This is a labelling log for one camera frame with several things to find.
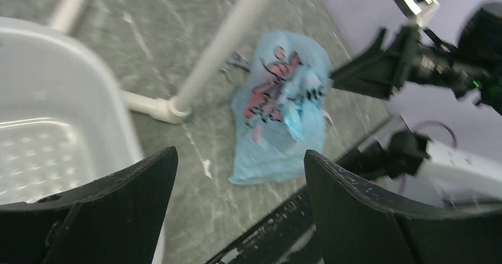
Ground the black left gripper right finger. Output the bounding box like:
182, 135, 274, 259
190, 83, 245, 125
304, 150, 501, 263

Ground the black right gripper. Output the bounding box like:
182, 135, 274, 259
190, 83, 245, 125
330, 25, 501, 114

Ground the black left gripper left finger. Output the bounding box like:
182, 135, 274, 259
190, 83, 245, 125
1, 146, 178, 263

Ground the light blue printed plastic bag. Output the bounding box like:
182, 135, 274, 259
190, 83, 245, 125
229, 30, 332, 185

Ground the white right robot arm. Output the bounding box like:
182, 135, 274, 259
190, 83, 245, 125
330, 0, 501, 199

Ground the white plastic basket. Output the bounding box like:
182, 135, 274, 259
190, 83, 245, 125
1, 17, 172, 263

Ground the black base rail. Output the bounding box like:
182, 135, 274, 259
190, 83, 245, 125
205, 115, 408, 264

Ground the white PVC pipe frame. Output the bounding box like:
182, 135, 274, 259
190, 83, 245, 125
47, 0, 272, 124

